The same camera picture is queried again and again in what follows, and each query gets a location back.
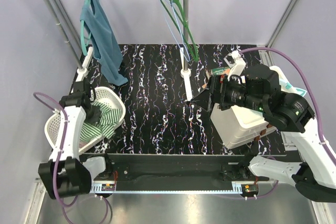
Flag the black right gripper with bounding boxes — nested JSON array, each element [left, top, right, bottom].
[[190, 73, 267, 112]]

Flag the green striped tank top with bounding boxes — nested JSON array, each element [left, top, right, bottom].
[[80, 101, 122, 143]]

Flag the pink tank top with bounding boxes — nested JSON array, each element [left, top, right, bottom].
[[79, 141, 89, 148]]

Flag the green velvet hanger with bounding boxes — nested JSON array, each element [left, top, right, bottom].
[[159, 0, 199, 62]]

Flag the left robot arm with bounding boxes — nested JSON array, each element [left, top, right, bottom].
[[38, 79, 113, 206]]

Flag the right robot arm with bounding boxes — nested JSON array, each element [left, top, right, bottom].
[[190, 65, 335, 203]]

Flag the teal tank top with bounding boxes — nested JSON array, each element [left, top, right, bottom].
[[85, 0, 128, 86]]

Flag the teal plastic hanger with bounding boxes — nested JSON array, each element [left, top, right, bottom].
[[76, 0, 94, 56]]

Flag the white storage box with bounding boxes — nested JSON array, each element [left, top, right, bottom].
[[210, 66, 289, 150]]

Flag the white metal clothes rack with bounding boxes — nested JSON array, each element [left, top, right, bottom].
[[27, 0, 195, 101]]

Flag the teal cat-ear headphones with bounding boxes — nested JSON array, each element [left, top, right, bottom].
[[279, 74, 307, 97]]

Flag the black mounting base plate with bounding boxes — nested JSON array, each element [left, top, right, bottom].
[[83, 153, 287, 192]]

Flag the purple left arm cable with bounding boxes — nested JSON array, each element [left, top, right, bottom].
[[33, 92, 79, 208]]

